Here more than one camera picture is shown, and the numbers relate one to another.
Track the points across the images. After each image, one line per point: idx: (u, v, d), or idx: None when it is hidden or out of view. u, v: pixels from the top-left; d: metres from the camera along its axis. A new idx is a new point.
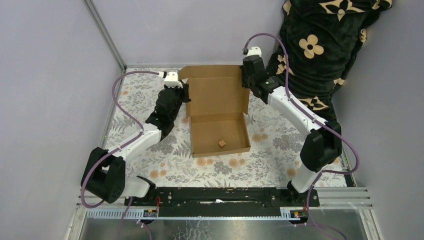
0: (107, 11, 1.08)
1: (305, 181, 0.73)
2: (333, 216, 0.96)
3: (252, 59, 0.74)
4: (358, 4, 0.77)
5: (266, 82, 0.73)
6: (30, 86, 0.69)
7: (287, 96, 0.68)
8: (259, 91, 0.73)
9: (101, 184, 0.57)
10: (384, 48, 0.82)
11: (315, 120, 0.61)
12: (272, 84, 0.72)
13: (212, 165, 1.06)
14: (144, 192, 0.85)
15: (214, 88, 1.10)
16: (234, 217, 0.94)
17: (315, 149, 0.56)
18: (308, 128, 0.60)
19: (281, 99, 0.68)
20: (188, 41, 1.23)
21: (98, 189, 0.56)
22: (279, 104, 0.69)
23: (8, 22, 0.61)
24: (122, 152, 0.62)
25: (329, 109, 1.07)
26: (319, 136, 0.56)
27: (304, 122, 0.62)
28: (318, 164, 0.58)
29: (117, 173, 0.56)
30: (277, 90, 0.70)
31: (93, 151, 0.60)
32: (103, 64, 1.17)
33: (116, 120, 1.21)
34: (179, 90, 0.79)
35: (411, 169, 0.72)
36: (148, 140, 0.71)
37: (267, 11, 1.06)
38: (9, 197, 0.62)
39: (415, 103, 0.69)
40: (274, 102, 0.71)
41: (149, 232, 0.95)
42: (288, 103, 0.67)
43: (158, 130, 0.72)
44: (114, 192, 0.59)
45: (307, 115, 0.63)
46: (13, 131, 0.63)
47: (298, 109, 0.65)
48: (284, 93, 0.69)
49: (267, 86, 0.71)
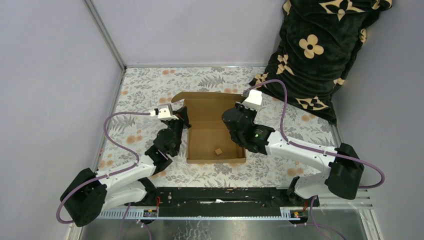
0: (107, 11, 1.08)
1: (315, 192, 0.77)
2: (332, 216, 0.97)
3: (232, 118, 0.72)
4: (359, 4, 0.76)
5: (256, 134, 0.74)
6: (31, 86, 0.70)
7: (285, 140, 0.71)
8: (255, 146, 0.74)
9: (78, 204, 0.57)
10: (385, 48, 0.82)
11: (327, 153, 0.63)
12: (262, 135, 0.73)
13: (212, 165, 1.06)
14: (142, 196, 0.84)
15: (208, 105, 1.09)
16: (234, 217, 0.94)
17: (343, 183, 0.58)
18: (325, 164, 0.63)
19: (281, 145, 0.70)
20: (188, 41, 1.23)
21: (74, 209, 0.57)
22: (280, 151, 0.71)
23: (8, 23, 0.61)
24: (108, 181, 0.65)
25: (329, 108, 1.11)
26: (340, 169, 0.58)
27: (317, 159, 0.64)
28: (353, 192, 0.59)
29: (97, 200, 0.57)
30: (271, 139, 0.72)
31: (82, 171, 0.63)
32: (103, 64, 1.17)
33: (116, 120, 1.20)
34: (176, 120, 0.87)
35: (411, 170, 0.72)
36: (140, 173, 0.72)
37: (267, 11, 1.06)
38: (9, 195, 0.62)
39: (416, 104, 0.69)
40: (275, 151, 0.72)
41: (149, 232, 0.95)
42: (289, 147, 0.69)
43: (153, 165, 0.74)
44: (86, 217, 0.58)
45: (317, 151, 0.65)
46: (12, 130, 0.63)
47: (304, 148, 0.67)
48: (280, 137, 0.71)
49: (259, 140, 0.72)
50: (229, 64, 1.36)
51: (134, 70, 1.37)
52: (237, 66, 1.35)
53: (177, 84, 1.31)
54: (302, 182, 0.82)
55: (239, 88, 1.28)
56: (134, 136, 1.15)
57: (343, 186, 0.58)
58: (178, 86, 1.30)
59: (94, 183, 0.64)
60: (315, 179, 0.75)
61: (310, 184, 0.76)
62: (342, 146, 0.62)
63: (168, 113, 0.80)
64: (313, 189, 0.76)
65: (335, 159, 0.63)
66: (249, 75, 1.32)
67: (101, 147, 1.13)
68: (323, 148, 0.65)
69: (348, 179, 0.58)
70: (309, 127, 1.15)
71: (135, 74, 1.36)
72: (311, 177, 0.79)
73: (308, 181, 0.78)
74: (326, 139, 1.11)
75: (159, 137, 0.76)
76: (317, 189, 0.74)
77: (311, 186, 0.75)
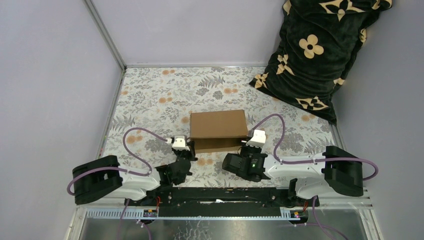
0: (107, 11, 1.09)
1: (320, 191, 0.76)
2: (332, 216, 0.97)
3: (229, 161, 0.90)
4: (359, 4, 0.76)
5: (253, 164, 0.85)
6: (31, 86, 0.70)
7: (278, 161, 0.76)
8: (257, 175, 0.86)
9: (87, 184, 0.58)
10: (385, 48, 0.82)
11: (317, 161, 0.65)
12: (258, 164, 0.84)
13: (212, 165, 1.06)
14: (139, 198, 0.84)
15: (216, 124, 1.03)
16: (234, 217, 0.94)
17: (344, 184, 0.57)
18: (319, 171, 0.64)
19: (276, 167, 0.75)
20: (188, 42, 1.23)
21: (81, 186, 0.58)
22: (276, 172, 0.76)
23: (9, 24, 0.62)
24: (125, 176, 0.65)
25: (329, 108, 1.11)
26: (334, 172, 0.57)
27: (311, 170, 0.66)
28: (358, 187, 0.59)
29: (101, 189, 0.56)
30: (267, 166, 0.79)
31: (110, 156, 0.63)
32: (102, 65, 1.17)
33: (116, 120, 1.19)
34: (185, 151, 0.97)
35: (410, 170, 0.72)
36: (145, 184, 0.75)
37: (267, 11, 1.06)
38: (8, 194, 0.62)
39: (415, 104, 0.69)
40: (273, 173, 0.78)
41: (149, 232, 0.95)
42: (283, 166, 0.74)
43: (158, 183, 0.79)
44: (85, 199, 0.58)
45: (308, 162, 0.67)
46: (12, 129, 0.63)
47: (297, 163, 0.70)
48: (274, 160, 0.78)
49: (257, 169, 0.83)
50: (229, 64, 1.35)
51: (133, 70, 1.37)
52: (237, 66, 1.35)
53: (177, 84, 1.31)
54: (304, 184, 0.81)
55: (239, 88, 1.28)
56: (134, 136, 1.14)
57: (344, 187, 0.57)
58: (178, 86, 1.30)
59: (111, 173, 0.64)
60: (316, 181, 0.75)
61: (313, 185, 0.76)
62: (328, 149, 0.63)
63: (183, 142, 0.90)
64: (317, 190, 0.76)
65: (325, 164, 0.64)
66: (249, 75, 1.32)
67: (101, 147, 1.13)
68: (312, 157, 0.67)
69: (346, 178, 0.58)
70: (309, 127, 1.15)
71: (135, 74, 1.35)
72: (311, 179, 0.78)
73: (308, 183, 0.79)
74: (326, 139, 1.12)
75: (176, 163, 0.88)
76: (322, 189, 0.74)
77: (313, 188, 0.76)
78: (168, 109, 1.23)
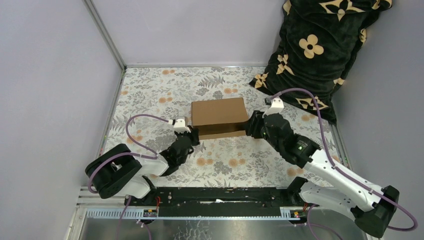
0: (107, 11, 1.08)
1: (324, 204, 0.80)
2: (332, 216, 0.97)
3: None
4: (359, 4, 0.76)
5: (298, 146, 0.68)
6: (31, 86, 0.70)
7: (331, 164, 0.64)
8: (293, 158, 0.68)
9: (110, 173, 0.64)
10: (385, 47, 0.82)
11: (374, 192, 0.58)
12: (305, 148, 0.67)
13: (212, 165, 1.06)
14: (145, 193, 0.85)
15: (213, 110, 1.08)
16: (234, 217, 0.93)
17: (381, 225, 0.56)
18: (369, 202, 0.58)
19: (325, 167, 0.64)
20: (188, 42, 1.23)
21: (106, 176, 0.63)
22: (319, 171, 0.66)
23: (8, 24, 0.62)
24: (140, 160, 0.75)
25: (329, 108, 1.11)
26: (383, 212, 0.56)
27: (361, 195, 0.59)
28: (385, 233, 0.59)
29: (131, 170, 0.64)
30: (316, 157, 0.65)
31: (118, 146, 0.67)
32: (102, 65, 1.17)
33: (116, 120, 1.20)
34: (187, 133, 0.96)
35: (410, 170, 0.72)
36: (157, 167, 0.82)
37: (267, 11, 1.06)
38: (8, 195, 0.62)
39: (416, 103, 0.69)
40: (313, 170, 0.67)
41: (149, 232, 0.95)
42: (333, 172, 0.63)
43: (166, 164, 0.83)
44: (111, 189, 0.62)
45: (362, 186, 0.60)
46: (12, 130, 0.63)
47: (350, 179, 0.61)
48: (325, 158, 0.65)
49: (301, 152, 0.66)
50: (229, 64, 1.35)
51: (133, 70, 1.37)
52: (237, 66, 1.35)
53: (177, 84, 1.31)
54: (317, 192, 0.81)
55: (239, 88, 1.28)
56: (135, 136, 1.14)
57: (376, 226, 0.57)
58: (178, 86, 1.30)
59: (125, 160, 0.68)
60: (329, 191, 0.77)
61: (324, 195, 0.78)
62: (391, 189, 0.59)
63: (183, 123, 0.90)
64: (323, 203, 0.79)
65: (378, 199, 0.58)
66: (249, 75, 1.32)
67: (101, 147, 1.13)
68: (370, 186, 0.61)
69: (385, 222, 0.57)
70: (309, 127, 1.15)
71: (135, 74, 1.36)
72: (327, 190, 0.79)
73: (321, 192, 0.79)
74: (326, 139, 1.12)
75: (176, 143, 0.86)
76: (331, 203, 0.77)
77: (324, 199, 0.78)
78: (168, 109, 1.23)
